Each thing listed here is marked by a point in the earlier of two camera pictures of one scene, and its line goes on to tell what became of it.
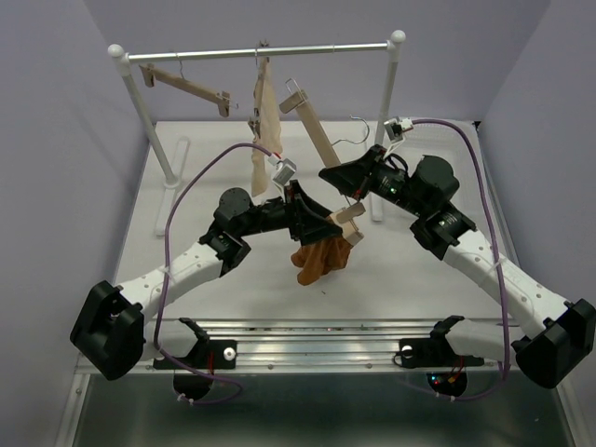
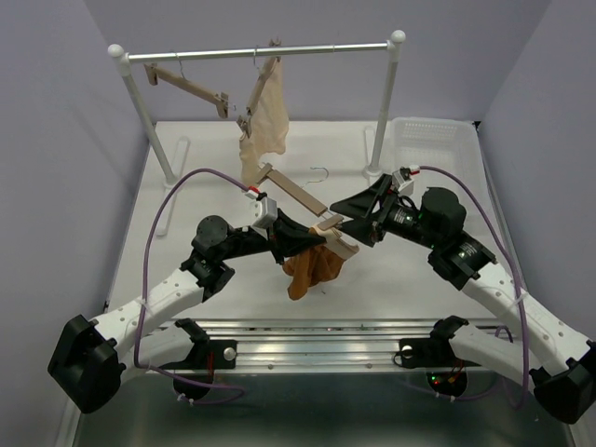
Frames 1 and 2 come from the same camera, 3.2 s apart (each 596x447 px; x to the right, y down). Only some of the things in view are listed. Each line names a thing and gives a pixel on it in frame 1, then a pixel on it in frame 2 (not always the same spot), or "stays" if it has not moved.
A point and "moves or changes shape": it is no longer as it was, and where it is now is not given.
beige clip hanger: x=344 y=222 to x=328 y=227
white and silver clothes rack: x=169 y=181 stays
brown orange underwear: x=317 y=259 moves or changes shape
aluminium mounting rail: x=325 y=347 stays
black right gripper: x=354 y=178 to x=367 y=228
